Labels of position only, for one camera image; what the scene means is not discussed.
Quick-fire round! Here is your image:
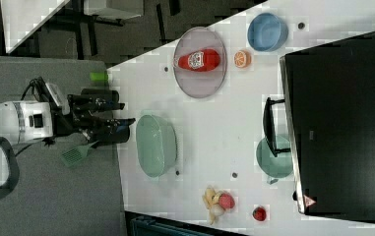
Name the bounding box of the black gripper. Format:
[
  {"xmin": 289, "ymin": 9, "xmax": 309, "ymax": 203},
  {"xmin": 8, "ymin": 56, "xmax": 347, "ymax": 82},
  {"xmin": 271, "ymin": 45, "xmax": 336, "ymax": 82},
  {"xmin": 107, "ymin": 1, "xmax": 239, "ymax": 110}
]
[{"xmin": 52, "ymin": 94, "xmax": 136, "ymax": 142}]

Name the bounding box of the green plastic strainer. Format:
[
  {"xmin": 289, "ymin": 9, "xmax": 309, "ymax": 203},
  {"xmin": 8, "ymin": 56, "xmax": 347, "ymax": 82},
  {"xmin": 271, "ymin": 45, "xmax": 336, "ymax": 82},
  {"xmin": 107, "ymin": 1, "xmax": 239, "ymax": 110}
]
[{"xmin": 136, "ymin": 115, "xmax": 177, "ymax": 178}]

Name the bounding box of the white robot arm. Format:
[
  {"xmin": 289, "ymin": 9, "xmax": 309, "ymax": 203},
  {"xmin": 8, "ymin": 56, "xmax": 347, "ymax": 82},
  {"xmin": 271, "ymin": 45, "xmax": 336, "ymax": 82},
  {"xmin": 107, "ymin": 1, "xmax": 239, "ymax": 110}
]
[{"xmin": 0, "ymin": 94, "xmax": 135, "ymax": 200}]

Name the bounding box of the green cup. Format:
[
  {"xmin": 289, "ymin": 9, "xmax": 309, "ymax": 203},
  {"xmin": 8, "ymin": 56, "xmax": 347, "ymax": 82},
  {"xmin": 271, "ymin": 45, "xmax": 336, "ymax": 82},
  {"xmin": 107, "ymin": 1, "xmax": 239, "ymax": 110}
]
[{"xmin": 90, "ymin": 72, "xmax": 108, "ymax": 82}]

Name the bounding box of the green spatula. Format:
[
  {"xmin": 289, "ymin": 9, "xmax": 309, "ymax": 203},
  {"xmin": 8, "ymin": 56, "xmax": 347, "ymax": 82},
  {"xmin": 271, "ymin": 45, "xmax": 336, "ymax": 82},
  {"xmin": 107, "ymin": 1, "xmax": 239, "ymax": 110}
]
[{"xmin": 61, "ymin": 142, "xmax": 96, "ymax": 168}]

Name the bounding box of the grey round plate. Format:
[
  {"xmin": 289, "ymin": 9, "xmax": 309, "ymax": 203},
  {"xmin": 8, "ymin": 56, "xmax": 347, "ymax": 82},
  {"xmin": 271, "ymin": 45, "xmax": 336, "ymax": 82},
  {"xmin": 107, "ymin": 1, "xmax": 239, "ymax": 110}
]
[{"xmin": 173, "ymin": 27, "xmax": 227, "ymax": 98}]

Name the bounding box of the red ketchup bottle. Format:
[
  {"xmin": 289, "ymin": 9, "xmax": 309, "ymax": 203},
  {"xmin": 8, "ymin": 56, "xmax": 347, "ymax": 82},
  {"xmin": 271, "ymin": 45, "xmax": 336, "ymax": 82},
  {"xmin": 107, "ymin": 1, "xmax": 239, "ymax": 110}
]
[{"xmin": 173, "ymin": 48, "xmax": 220, "ymax": 72}]

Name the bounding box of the banana toy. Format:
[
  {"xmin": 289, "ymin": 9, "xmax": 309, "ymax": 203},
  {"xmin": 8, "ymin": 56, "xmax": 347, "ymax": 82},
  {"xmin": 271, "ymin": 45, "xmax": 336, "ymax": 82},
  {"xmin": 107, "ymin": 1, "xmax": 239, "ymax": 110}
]
[{"xmin": 202, "ymin": 187, "xmax": 225, "ymax": 224}]

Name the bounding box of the orange slice toy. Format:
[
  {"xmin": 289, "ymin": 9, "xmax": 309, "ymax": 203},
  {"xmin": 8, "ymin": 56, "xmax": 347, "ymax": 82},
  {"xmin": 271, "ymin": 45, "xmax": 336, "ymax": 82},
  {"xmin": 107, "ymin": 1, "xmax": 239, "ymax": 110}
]
[{"xmin": 234, "ymin": 50, "xmax": 252, "ymax": 68}]

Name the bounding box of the green mug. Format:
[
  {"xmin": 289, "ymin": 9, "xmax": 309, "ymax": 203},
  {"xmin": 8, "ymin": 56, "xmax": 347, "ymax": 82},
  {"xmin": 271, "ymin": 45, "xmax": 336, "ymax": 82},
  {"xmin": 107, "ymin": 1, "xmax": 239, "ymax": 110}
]
[{"xmin": 256, "ymin": 138, "xmax": 293, "ymax": 185}]

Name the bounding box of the small red strawberry toy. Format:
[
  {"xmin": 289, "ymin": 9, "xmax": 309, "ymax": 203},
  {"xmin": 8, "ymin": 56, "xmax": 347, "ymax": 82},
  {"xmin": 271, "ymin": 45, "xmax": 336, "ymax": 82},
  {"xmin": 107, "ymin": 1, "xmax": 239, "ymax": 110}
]
[{"xmin": 253, "ymin": 206, "xmax": 267, "ymax": 221}]

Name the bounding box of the blue bowl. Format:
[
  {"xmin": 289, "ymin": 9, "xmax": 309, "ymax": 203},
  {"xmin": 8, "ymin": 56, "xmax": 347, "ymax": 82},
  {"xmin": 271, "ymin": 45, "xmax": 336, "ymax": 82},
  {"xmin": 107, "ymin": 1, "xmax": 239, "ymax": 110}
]
[{"xmin": 247, "ymin": 13, "xmax": 288, "ymax": 52}]

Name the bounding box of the black toaster oven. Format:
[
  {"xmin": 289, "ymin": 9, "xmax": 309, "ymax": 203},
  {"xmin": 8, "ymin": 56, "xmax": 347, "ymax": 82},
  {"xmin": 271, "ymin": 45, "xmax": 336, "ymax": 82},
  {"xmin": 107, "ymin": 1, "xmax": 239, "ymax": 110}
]
[{"xmin": 280, "ymin": 31, "xmax": 375, "ymax": 223}]

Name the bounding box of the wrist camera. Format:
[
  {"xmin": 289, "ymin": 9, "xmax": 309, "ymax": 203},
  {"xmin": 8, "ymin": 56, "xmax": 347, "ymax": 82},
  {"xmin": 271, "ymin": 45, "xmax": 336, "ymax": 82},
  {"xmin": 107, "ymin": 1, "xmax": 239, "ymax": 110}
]
[{"xmin": 46, "ymin": 83, "xmax": 70, "ymax": 115}]

